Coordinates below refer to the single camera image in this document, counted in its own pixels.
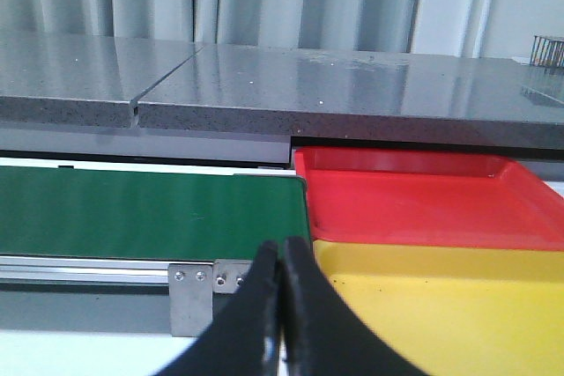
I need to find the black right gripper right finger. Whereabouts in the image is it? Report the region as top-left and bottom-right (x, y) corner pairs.
(282, 237), (424, 375)

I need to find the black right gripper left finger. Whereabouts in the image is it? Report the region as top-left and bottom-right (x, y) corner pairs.
(157, 240), (280, 375)

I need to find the steel conveyor end plate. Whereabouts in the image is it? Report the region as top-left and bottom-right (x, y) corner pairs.
(212, 259), (252, 294)

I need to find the yellow plastic tray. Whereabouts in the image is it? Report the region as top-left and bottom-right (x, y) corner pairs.
(313, 240), (563, 375)

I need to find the red plastic tray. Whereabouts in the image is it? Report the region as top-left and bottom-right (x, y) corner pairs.
(294, 147), (563, 251)

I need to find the green conveyor belt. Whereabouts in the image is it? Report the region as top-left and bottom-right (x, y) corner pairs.
(1, 166), (309, 261)

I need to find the grey stone counter slab right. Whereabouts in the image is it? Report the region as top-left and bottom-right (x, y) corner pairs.
(137, 45), (563, 151)

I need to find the grey stone counter slab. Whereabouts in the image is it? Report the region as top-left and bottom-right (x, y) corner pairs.
(1, 30), (202, 128)
(137, 45), (563, 151)

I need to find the grey stone counter slab left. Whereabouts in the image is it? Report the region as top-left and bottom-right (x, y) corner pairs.
(1, 30), (202, 128)

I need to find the steel conveyor support bracket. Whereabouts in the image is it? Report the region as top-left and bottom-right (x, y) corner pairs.
(168, 262), (213, 337)

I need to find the aluminium conveyor side rail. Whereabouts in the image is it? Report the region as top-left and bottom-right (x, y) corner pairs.
(1, 255), (212, 285)

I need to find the wire rack on counter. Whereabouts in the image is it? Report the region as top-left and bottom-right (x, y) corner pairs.
(529, 35), (564, 69)

